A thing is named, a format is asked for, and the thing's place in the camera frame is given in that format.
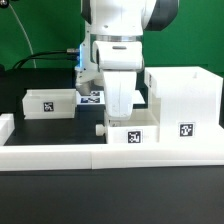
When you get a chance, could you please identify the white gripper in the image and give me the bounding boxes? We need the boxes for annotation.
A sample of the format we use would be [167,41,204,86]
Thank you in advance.
[92,41,143,120]

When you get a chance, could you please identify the white front drawer box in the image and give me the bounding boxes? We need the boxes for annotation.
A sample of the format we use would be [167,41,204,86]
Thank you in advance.
[95,109,159,144]

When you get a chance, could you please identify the white drawer box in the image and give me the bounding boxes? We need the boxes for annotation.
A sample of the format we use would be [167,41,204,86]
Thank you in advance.
[95,109,159,144]
[22,89,77,119]

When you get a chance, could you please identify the white drawer cabinet frame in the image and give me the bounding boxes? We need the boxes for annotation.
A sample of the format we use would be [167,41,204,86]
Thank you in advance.
[145,67,224,143]

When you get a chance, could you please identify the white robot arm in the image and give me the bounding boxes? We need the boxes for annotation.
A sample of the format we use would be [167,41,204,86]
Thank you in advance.
[75,0,179,121]

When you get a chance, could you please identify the white rear drawer box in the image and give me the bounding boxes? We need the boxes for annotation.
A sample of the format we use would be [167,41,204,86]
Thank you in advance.
[22,89,77,119]

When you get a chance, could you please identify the white marker tag sheet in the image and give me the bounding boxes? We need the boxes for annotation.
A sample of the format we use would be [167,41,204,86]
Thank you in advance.
[75,89,146,108]

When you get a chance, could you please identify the white U-shaped fence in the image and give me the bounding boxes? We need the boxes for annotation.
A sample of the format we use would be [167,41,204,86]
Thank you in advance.
[0,114,224,171]

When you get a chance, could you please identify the grey thin cable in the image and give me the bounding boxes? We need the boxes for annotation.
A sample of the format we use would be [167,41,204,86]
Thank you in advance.
[7,3,38,69]

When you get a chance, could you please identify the black cables at base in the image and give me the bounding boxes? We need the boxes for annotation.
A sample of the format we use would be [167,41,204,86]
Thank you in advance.
[11,48,81,70]

